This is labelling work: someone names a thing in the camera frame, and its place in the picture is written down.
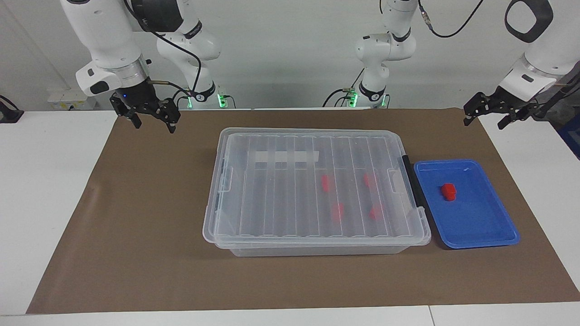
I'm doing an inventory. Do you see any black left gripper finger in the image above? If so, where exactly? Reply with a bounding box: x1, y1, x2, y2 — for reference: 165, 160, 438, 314
463, 93, 490, 126
498, 103, 540, 129

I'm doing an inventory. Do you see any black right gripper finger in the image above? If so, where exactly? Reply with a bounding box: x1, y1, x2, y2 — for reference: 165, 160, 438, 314
159, 97, 181, 134
110, 96, 142, 129

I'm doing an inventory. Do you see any clear ribbed plastic lid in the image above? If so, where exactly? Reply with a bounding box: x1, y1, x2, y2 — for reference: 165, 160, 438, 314
202, 127, 432, 249

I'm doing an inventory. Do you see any black box latch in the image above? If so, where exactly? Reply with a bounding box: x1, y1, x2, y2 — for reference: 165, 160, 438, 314
398, 155, 425, 209

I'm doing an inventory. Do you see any blue plastic tray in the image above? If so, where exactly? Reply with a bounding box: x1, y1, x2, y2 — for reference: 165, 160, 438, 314
413, 159, 521, 249

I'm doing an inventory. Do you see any clear plastic storage box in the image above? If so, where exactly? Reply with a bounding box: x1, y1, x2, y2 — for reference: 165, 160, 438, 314
206, 129, 432, 258

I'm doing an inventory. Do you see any black pole stand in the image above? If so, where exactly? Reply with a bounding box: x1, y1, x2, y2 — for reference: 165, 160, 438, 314
532, 72, 580, 120

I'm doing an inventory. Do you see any blue bin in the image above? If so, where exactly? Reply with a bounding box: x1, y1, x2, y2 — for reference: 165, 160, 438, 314
556, 113, 580, 160

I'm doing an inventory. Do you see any white power strip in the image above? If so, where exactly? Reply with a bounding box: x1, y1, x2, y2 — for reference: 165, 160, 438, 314
48, 90, 98, 110

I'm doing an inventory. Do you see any black clamp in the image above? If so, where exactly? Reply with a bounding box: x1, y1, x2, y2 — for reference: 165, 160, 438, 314
0, 95, 24, 124

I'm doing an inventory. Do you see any brown table mat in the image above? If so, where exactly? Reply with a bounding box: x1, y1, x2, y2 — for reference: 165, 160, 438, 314
26, 108, 580, 315

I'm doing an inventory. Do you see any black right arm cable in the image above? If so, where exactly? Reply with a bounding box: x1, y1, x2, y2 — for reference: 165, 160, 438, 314
122, 0, 203, 98

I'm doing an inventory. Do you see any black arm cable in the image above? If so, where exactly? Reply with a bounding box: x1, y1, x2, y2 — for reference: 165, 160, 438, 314
122, 0, 203, 98
417, 0, 485, 39

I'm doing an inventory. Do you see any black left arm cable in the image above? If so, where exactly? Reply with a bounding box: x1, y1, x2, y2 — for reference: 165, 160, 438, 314
417, 0, 485, 39

